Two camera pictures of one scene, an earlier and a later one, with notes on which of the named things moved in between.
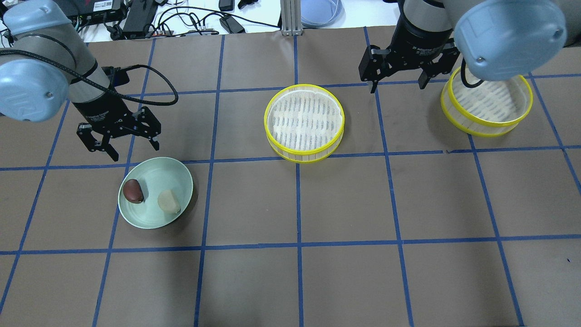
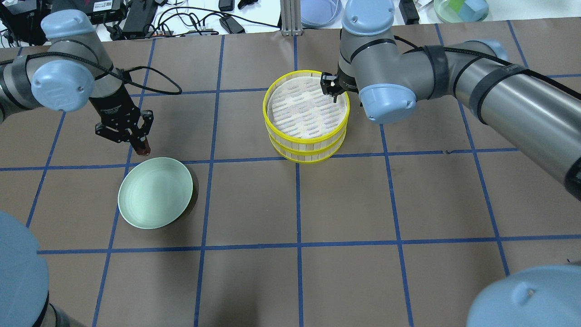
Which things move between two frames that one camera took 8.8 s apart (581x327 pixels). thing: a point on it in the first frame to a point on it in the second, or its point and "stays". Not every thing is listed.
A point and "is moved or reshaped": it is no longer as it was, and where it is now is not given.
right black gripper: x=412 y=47 to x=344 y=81
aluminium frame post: x=291 y=17 stays
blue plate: x=322 y=14 stays
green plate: x=155 y=175 stays
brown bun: x=133 y=191 to x=145 y=151
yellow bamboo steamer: x=491 y=109 is moved or reshaped
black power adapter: x=230 y=24 stays
